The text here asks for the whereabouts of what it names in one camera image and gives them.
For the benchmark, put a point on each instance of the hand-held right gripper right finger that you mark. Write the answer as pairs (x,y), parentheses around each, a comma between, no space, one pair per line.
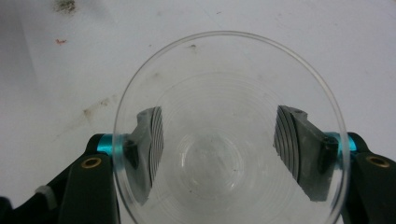
(370,186)

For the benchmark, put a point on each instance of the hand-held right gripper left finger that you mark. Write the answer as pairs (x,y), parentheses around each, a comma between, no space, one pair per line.
(90,186)

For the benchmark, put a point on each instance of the clear ribbed plastic cup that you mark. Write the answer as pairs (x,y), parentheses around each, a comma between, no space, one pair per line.
(218,149)

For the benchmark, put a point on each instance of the white foam mat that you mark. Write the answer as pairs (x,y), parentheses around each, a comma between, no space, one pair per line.
(62,93)

